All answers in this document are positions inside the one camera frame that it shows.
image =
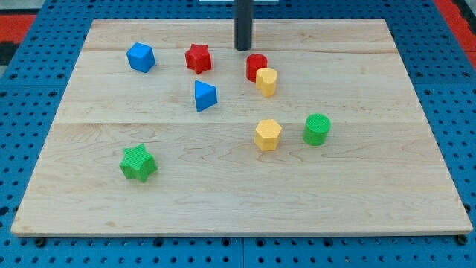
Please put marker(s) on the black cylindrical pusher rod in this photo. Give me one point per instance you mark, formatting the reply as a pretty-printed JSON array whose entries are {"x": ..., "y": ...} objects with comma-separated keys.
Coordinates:
[{"x": 243, "y": 24}]

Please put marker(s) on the red star block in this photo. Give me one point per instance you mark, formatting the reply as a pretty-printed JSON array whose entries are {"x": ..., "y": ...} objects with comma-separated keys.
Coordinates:
[{"x": 198, "y": 58}]

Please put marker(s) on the blue triangle block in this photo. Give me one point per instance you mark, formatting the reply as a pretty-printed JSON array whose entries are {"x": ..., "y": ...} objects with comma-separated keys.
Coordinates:
[{"x": 205, "y": 95}]

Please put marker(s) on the green star block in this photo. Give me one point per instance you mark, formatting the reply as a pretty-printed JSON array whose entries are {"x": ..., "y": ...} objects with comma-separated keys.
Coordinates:
[{"x": 137, "y": 163}]

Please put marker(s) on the red cylinder block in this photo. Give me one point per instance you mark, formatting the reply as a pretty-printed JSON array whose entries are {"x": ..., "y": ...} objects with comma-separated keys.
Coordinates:
[{"x": 254, "y": 62}]

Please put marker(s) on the yellow heart block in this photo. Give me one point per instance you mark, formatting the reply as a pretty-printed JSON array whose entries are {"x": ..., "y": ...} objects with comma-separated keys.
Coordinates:
[{"x": 266, "y": 81}]

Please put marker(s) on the blue cube block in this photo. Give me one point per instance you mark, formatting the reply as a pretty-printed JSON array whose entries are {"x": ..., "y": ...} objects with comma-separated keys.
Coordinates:
[{"x": 140, "y": 57}]

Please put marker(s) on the yellow hexagon block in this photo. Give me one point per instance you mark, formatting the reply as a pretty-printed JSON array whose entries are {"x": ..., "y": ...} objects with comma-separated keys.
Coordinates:
[{"x": 267, "y": 135}]

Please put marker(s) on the light wooden board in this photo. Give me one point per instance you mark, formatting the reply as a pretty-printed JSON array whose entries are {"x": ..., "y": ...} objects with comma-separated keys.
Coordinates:
[{"x": 379, "y": 173}]

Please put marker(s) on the green cylinder block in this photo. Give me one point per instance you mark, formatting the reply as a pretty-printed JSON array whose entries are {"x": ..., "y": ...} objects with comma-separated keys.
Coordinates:
[{"x": 316, "y": 129}]

